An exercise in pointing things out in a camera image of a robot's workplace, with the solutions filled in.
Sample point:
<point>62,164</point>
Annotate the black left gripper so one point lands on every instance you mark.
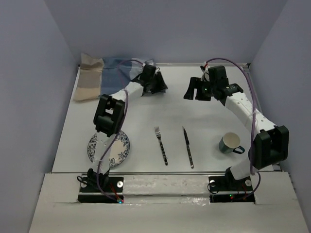
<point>160,85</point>

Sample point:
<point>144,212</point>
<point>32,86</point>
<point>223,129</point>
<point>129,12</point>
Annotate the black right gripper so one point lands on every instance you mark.
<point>193,84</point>

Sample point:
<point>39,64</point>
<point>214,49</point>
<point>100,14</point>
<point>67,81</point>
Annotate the blue beige checked cloth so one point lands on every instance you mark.
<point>106,75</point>

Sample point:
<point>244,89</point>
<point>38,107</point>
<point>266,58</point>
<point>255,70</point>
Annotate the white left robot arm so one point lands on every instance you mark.
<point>110,116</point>

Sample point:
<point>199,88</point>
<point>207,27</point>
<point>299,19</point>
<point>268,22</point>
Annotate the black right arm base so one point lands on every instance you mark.
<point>220,191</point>

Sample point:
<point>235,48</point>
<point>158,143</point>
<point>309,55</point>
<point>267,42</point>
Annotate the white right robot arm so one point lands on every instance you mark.
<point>269,142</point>

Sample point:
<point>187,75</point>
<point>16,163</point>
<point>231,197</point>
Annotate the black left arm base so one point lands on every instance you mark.
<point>111,193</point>

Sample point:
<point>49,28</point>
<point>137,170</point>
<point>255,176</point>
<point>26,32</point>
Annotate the teal mug white inside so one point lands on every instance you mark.
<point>230,143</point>

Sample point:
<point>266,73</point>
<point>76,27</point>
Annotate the blue floral ceramic plate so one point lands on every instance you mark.
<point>119,150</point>

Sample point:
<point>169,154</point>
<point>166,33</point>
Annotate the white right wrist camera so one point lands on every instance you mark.
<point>204,67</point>

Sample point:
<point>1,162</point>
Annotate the steel fork patterned handle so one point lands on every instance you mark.
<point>158,135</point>

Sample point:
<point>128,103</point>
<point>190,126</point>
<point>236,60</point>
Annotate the steel knife patterned handle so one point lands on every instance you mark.
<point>188,148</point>

